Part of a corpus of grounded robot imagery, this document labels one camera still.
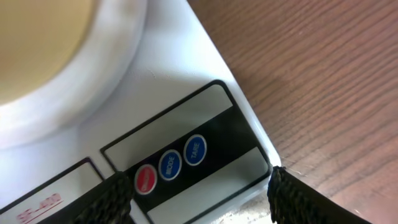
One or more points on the white digital kitchen scale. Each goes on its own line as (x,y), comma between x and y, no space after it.
(148,95)

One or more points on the yellow plastic bowl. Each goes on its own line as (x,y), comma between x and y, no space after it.
(38,39)

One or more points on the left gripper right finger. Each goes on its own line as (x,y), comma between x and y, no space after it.
(294,202)

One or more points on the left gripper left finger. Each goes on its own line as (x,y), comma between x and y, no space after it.
(108,202)

